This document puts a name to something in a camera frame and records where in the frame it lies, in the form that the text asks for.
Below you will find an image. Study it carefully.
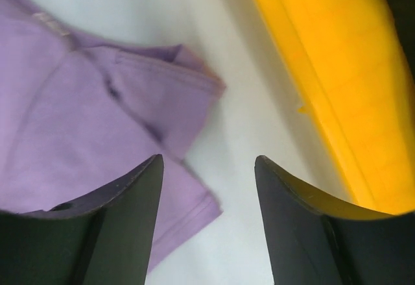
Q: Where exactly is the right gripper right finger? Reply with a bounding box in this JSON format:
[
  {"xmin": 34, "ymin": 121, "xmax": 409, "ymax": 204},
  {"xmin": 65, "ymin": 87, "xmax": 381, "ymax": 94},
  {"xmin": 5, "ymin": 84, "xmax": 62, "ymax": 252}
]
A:
[{"xmin": 254, "ymin": 155, "xmax": 414, "ymax": 284}]

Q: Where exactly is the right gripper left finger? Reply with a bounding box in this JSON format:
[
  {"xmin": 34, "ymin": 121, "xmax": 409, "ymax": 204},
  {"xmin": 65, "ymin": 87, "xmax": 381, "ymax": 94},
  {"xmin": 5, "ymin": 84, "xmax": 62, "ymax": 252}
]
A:
[{"xmin": 1, "ymin": 155, "xmax": 163, "ymax": 284}]

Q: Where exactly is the purple t shirt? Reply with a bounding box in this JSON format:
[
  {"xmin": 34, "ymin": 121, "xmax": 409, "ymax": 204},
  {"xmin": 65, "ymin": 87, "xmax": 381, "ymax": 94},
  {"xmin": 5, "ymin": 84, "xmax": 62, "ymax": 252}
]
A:
[{"xmin": 1, "ymin": 0, "xmax": 224, "ymax": 267}]

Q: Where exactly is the yellow plastic tray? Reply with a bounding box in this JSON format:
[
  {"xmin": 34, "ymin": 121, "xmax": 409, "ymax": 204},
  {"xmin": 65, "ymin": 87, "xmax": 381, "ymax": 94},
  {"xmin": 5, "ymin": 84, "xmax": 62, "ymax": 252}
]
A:
[{"xmin": 254, "ymin": 0, "xmax": 414, "ymax": 215}]

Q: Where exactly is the rolled black t shirt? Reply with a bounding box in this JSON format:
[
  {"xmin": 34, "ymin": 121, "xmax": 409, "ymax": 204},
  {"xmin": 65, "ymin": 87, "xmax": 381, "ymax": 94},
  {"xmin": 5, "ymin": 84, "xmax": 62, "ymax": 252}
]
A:
[{"xmin": 386, "ymin": 0, "xmax": 415, "ymax": 78}]

